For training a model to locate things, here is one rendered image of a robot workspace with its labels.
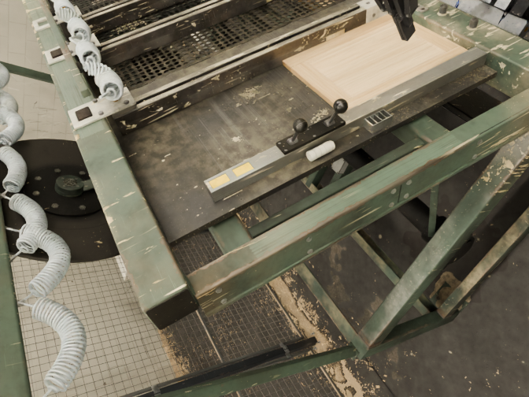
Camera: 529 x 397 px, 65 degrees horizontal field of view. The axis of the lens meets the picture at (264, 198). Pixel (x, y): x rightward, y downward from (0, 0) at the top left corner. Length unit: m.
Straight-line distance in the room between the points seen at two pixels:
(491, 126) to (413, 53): 0.43
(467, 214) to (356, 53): 0.68
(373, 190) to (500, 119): 0.41
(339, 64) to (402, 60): 0.20
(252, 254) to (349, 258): 2.17
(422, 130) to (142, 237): 0.83
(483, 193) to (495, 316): 1.09
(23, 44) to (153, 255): 5.92
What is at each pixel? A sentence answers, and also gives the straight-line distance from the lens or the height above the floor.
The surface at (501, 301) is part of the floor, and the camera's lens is 2.51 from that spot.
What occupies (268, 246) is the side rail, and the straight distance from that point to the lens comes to 0.92.
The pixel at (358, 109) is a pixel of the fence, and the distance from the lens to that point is 1.23.
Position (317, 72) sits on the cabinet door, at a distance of 1.43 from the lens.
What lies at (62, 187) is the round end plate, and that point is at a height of 1.89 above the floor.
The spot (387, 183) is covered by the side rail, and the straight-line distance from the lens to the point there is 1.02.
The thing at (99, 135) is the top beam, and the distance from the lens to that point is 1.26.
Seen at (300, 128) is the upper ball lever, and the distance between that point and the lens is 1.02.
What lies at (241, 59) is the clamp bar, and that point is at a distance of 1.47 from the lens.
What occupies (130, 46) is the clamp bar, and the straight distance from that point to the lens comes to 1.75.
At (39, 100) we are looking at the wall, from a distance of 7.05.
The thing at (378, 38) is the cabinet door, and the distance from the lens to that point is 1.59.
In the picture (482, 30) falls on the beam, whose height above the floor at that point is 0.85.
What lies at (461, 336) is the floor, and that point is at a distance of 2.67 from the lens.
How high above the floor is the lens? 2.22
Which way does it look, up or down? 37 degrees down
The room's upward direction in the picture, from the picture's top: 93 degrees counter-clockwise
